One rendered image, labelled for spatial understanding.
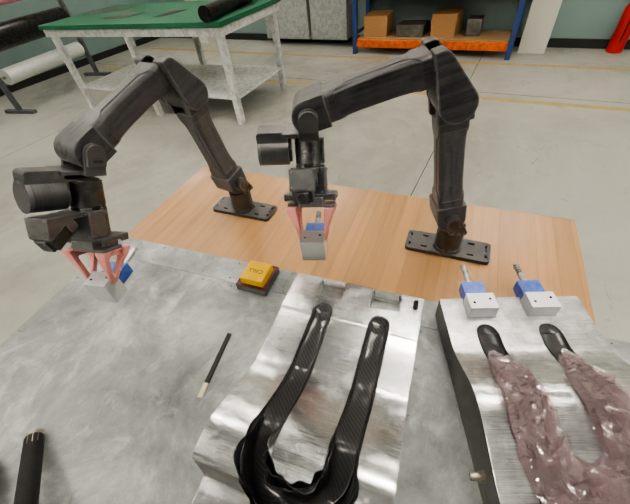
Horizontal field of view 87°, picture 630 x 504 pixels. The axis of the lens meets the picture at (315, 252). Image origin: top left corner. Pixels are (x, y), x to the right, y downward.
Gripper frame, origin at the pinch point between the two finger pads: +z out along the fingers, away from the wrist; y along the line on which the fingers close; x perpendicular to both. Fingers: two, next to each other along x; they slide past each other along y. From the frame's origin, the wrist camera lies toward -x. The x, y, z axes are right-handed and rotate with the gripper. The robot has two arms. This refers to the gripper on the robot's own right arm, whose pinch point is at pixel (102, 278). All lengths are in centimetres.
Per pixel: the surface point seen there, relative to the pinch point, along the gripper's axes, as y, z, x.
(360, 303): 52, 3, 6
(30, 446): -0.8, 23.1, -19.3
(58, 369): -10.0, 19.5, -5.3
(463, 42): 137, -157, 449
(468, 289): 72, 1, 14
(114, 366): 2.0, 18.3, -3.1
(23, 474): 2.6, 23.7, -23.2
